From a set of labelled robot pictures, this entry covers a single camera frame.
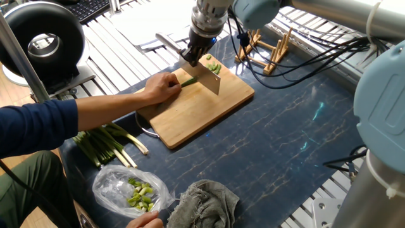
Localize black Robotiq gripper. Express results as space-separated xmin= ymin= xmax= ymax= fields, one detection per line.
xmin=179 ymin=29 xmax=218 ymax=68

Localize steel cleaver knife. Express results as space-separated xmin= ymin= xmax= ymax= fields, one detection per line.
xmin=154 ymin=32 xmax=221 ymax=96

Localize long green scallion leaves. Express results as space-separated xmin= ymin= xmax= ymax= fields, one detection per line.
xmin=180 ymin=77 xmax=199 ymax=89

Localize clear plastic bag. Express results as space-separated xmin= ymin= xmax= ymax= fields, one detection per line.
xmin=92 ymin=164 xmax=176 ymax=219

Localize person's left forearm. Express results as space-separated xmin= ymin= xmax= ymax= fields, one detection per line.
xmin=75 ymin=91 xmax=149 ymax=132

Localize person's left hand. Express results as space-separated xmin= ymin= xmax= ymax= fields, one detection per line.
xmin=142 ymin=72 xmax=183 ymax=106

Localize person's right hand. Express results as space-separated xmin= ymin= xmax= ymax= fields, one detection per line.
xmin=125 ymin=210 xmax=165 ymax=228

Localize chopped scallion pieces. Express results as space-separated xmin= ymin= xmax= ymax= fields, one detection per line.
xmin=205 ymin=54 xmax=223 ymax=75
xmin=126 ymin=177 xmax=155 ymax=212

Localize white paper sheets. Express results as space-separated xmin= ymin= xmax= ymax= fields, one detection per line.
xmin=109 ymin=0 xmax=228 ymax=51

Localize wooden cutting board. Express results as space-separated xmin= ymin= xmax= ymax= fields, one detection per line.
xmin=134 ymin=53 xmax=256 ymax=150

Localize wooden peg rack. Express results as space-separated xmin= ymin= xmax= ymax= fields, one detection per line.
xmin=234 ymin=27 xmax=294 ymax=76

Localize scallion stalk with white end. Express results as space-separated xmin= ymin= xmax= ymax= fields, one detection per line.
xmin=90 ymin=129 xmax=132 ymax=168
xmin=106 ymin=122 xmax=150 ymax=156
xmin=94 ymin=126 xmax=139 ymax=168

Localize black computer keyboard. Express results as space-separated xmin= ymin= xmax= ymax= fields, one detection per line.
xmin=65 ymin=0 xmax=111 ymax=25

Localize grey-green cloth rag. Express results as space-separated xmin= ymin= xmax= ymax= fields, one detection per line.
xmin=166 ymin=179 xmax=240 ymax=228

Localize dark blue shirt sleeve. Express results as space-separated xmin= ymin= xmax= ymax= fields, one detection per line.
xmin=0 ymin=99 xmax=79 ymax=159

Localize green trousers leg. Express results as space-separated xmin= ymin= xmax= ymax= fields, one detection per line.
xmin=0 ymin=150 xmax=80 ymax=228

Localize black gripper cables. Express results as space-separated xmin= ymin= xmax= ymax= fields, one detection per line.
xmin=226 ymin=6 xmax=390 ymax=90

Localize black ring light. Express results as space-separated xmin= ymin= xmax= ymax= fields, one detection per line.
xmin=0 ymin=1 xmax=97 ymax=96

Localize aluminium frame post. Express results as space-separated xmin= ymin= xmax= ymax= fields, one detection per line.
xmin=0 ymin=12 xmax=51 ymax=104

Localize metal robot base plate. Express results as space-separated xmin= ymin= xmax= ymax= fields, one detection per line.
xmin=311 ymin=198 xmax=346 ymax=228

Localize long black cable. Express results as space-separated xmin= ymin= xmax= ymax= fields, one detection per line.
xmin=0 ymin=160 xmax=69 ymax=228

